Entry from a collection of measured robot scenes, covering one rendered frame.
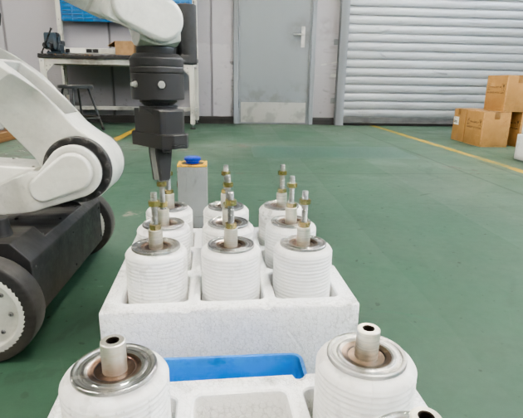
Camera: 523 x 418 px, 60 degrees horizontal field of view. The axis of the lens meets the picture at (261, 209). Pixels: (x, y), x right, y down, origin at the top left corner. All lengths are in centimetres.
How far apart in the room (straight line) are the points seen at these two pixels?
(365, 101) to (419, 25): 109
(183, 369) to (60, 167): 51
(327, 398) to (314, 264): 29
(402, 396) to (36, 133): 87
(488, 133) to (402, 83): 202
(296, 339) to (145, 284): 25
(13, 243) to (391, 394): 73
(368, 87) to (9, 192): 525
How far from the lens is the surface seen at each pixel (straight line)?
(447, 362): 97
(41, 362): 97
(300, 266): 71
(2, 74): 106
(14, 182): 108
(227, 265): 69
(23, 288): 91
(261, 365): 70
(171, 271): 70
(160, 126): 77
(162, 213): 83
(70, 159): 101
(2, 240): 98
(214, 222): 84
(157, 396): 44
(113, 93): 599
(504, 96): 442
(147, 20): 75
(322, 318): 72
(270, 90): 582
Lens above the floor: 50
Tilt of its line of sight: 16 degrees down
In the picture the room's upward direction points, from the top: 1 degrees clockwise
